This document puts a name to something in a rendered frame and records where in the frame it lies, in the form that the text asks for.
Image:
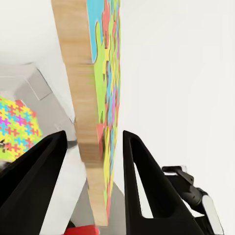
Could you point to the desk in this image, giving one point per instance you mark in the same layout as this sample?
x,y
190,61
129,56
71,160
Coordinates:
x,y
70,204

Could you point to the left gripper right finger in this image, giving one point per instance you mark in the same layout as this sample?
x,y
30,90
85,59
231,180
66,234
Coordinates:
x,y
170,214

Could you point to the toy box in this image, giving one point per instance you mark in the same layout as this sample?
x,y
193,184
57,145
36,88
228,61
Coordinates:
x,y
19,82

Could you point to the board game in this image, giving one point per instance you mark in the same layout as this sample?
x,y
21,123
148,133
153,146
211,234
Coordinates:
x,y
20,102

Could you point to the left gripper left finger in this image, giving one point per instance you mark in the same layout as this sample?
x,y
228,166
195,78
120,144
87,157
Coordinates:
x,y
27,185

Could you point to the jigsaw puzzle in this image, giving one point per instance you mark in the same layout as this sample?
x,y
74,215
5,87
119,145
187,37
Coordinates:
x,y
89,35
18,129

